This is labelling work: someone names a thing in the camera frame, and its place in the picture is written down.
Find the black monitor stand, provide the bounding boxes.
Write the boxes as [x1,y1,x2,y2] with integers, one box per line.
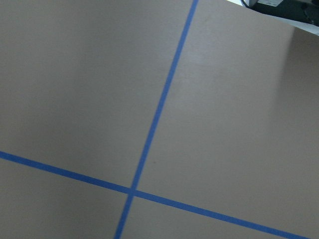
[241,0,319,26]

